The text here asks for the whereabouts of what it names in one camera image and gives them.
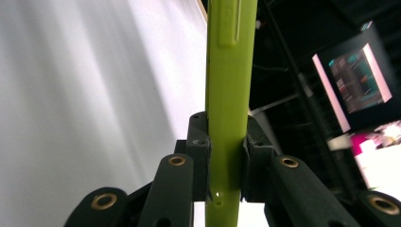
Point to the green clown print phone case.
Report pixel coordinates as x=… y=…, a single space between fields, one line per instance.
x=228 y=94

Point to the computer monitor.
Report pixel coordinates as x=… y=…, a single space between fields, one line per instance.
x=356 y=78

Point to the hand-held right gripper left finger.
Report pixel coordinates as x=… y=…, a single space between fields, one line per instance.
x=199 y=132

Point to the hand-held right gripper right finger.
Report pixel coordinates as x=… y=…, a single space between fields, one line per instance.
x=255 y=151

